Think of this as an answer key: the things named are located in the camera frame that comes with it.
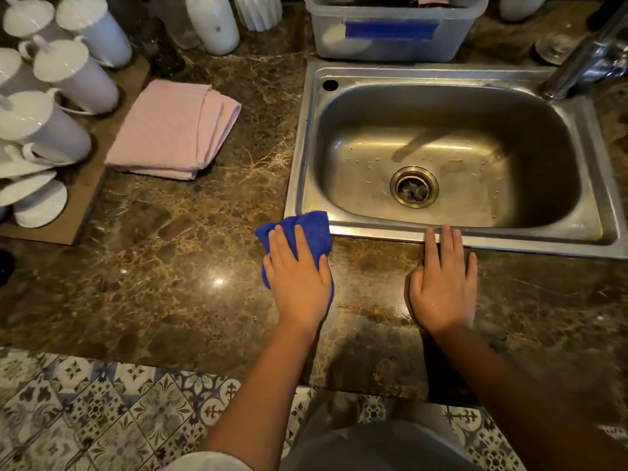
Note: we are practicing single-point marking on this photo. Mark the person's left hand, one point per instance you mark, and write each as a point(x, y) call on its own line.
point(299, 289)

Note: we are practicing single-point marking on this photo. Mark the person's right hand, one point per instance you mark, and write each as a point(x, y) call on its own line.
point(444, 294)

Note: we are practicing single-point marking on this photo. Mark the person's right middle finger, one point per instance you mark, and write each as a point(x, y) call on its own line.
point(446, 247)

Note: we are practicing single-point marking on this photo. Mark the person's left thumb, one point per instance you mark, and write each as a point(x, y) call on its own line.
point(326, 272)

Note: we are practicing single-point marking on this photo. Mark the person's left little finger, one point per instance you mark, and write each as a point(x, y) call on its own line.
point(268, 272)

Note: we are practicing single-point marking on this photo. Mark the person's left middle finger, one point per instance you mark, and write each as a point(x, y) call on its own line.
point(285, 245)

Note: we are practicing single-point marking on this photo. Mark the person's right thumb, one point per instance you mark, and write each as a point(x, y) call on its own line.
point(416, 286)

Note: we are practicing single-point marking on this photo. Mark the person's right little finger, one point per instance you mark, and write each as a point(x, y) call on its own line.
point(471, 272)

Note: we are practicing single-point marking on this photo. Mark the blue microfibre cloth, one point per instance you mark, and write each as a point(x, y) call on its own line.
point(314, 232)

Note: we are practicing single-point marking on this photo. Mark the person's right forearm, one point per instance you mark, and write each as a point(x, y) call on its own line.
point(510, 402)

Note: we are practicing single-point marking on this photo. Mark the person's left forearm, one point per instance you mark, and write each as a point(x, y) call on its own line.
point(265, 397)

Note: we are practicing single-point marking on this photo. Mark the brass sink drain strainer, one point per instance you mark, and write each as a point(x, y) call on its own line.
point(414, 187)

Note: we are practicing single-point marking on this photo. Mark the stainless steel sink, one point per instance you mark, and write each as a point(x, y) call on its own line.
point(441, 142)

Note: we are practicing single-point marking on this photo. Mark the folded pink towel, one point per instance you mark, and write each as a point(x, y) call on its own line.
point(169, 129)

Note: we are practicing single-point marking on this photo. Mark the person's grey garment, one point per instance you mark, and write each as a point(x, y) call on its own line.
point(382, 448)

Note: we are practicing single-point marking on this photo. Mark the person's white garment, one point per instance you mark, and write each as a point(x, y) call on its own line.
point(211, 463)

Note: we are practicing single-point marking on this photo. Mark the brown wooden board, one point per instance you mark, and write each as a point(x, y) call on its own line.
point(86, 186)

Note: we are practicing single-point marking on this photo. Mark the grey plastic tub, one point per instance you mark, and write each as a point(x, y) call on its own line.
point(392, 44)

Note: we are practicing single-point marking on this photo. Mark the blue tape strip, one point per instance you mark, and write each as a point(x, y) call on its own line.
point(391, 30)

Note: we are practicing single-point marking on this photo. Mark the clear glass dish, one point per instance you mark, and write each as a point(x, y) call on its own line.
point(555, 47)

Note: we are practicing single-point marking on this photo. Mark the white smooth bottle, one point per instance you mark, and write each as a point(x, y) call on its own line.
point(213, 22)

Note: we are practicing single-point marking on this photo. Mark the dark glass bottle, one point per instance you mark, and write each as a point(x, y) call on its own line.
point(156, 48)

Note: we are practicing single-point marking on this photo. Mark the white ribbed vase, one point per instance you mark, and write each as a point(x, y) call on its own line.
point(258, 10)

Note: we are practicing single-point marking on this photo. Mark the chrome faucet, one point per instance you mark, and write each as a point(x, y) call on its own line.
point(586, 56)

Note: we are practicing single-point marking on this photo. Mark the clear glass bottle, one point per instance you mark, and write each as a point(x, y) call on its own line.
point(177, 19)

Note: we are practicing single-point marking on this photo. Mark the white rounded container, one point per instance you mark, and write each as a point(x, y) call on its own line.
point(522, 5)

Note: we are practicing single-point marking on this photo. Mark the group of white lidded cups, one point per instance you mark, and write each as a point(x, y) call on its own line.
point(49, 117)

